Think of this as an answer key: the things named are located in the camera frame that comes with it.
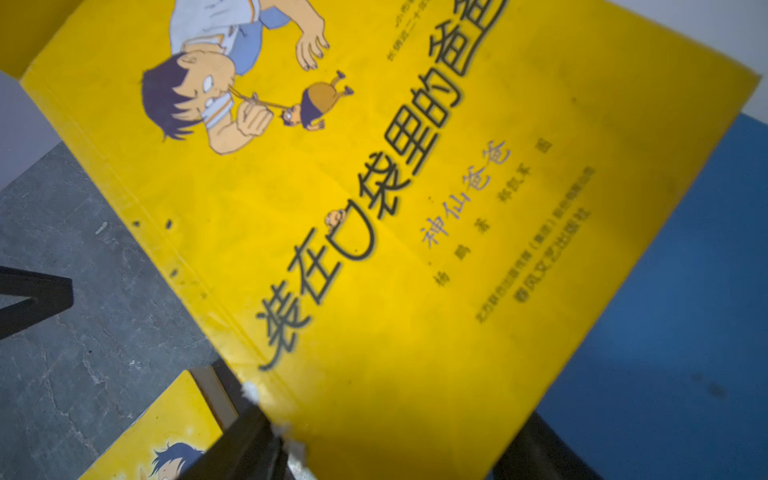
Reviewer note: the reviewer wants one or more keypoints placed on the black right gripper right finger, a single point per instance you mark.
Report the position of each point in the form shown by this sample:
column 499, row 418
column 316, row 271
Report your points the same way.
column 538, row 453

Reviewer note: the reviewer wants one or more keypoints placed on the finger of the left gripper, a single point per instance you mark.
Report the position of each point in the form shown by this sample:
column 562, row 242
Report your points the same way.
column 44, row 296

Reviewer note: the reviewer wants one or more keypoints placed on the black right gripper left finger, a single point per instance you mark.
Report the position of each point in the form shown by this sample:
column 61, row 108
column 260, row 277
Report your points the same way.
column 248, row 449

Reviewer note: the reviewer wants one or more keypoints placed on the yellow cartoon book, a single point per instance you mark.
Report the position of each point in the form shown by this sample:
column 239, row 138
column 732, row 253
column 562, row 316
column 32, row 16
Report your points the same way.
column 172, row 433
column 396, row 220

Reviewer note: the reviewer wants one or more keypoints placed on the yellow wooden bookshelf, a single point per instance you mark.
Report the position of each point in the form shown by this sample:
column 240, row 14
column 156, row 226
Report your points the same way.
column 669, row 383

